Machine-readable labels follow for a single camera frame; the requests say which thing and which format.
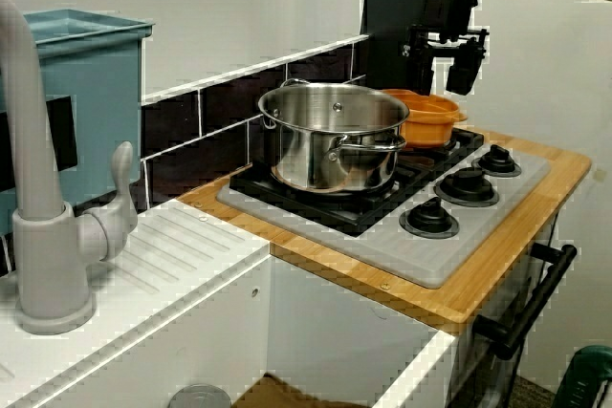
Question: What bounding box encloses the grey stove top plate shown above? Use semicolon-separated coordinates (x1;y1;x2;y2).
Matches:
217;142;552;290

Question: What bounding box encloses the black oven door handle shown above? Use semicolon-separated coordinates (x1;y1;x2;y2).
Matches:
472;243;579;360

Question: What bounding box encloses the black stove knob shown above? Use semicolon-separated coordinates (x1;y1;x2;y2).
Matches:
433;166;501;208
471;143;523;178
399;197;461;240

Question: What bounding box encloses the black burner grate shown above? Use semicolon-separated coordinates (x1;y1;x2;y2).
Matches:
399;126;487;180
229;157;434;238

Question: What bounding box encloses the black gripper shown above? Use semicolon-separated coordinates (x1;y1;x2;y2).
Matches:
405;0;490;95

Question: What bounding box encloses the white toy kitchen cabinet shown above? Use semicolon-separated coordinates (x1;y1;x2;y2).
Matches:
448;216;563;408

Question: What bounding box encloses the stainless steel pot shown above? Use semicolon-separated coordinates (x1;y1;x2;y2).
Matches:
257;77;412;194

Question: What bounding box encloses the brown sink bottom board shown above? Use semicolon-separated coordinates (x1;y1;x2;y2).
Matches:
229;372;348;408

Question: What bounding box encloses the white sink unit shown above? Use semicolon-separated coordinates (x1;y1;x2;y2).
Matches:
0;197;460;408

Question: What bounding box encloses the dark tile backsplash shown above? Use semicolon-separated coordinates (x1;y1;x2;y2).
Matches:
0;33;372;280

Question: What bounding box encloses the dark grey side panel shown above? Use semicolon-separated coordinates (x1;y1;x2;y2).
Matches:
359;0;431;94

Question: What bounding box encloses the grey toy faucet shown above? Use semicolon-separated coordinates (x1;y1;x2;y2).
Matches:
0;0;140;335

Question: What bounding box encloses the green clamp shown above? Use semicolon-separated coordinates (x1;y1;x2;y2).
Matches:
563;343;612;408

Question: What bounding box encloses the orange plastic pot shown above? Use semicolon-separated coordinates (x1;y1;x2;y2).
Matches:
380;87;469;149

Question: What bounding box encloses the teal plastic box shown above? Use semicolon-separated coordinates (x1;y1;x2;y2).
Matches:
0;9;157;218

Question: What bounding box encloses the wooden kitchen countertop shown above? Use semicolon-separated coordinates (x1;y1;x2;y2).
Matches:
177;128;593;326

